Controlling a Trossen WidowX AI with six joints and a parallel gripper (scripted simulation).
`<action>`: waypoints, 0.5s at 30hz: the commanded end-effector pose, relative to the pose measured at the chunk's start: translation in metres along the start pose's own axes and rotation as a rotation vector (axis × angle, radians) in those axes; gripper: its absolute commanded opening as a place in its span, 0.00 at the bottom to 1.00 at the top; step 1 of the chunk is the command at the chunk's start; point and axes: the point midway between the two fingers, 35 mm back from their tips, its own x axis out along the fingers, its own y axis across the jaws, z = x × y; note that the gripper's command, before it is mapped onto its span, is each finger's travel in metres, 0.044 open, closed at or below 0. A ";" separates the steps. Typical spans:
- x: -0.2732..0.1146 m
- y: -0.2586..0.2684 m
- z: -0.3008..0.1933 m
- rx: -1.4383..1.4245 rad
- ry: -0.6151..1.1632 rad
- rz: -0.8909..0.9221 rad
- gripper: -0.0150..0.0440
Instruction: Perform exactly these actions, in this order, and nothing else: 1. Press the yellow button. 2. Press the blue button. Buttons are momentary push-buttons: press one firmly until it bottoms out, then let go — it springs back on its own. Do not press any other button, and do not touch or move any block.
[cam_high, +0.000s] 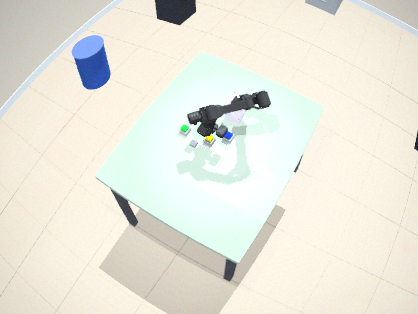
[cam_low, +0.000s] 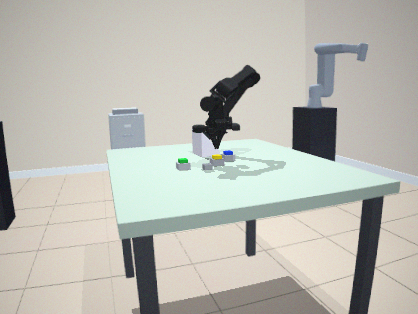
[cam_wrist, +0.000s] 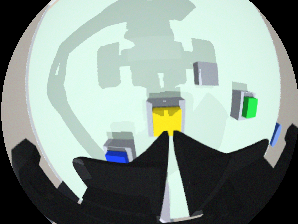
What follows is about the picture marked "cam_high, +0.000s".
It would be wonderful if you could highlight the blue button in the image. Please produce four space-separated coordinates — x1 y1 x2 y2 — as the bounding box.
222 131 235 144

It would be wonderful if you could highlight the yellow button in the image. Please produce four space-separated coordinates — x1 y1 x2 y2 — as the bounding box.
203 135 216 147

